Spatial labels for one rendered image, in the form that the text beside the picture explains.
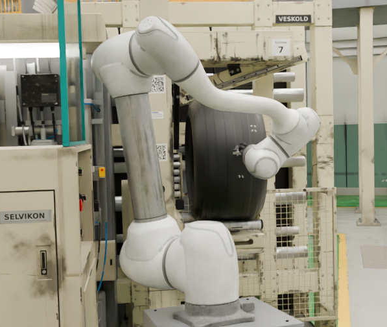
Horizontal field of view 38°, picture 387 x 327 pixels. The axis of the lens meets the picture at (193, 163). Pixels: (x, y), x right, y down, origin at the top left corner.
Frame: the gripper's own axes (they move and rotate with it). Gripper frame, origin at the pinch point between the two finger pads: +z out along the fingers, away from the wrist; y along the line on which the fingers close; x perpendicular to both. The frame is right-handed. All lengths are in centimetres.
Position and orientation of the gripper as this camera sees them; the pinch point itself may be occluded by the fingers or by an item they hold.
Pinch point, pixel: (243, 146)
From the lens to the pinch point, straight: 223.5
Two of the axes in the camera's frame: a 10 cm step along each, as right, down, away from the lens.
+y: -9.9, 0.3, -1.0
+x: 0.1, 9.8, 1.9
